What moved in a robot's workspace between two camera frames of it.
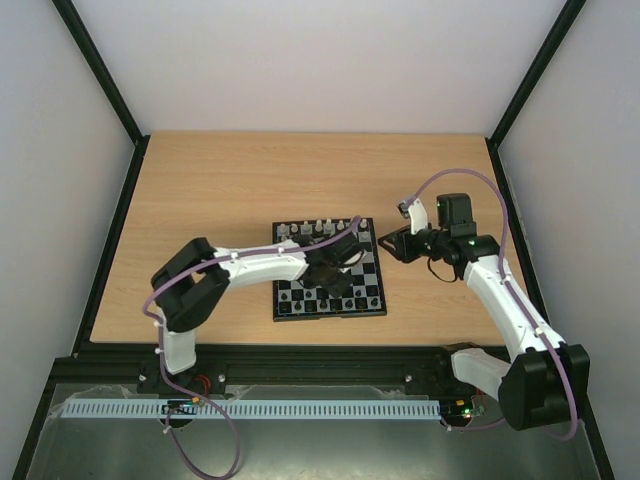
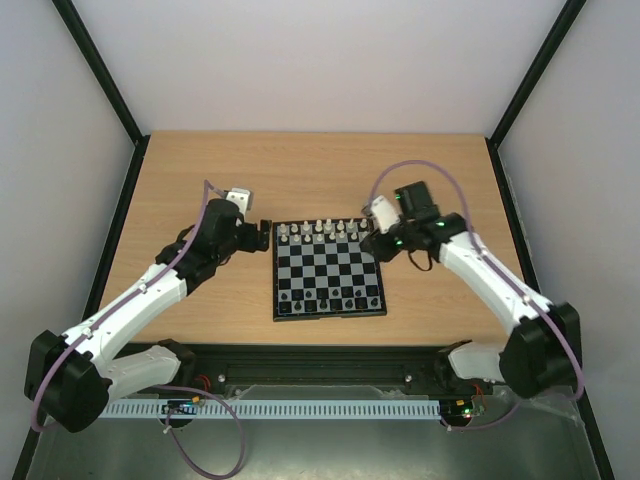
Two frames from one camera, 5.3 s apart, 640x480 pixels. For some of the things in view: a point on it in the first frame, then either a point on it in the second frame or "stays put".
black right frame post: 549,47 stays put
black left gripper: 337,289 -> 251,244
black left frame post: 107,83 stays put
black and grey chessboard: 304,300 stays put
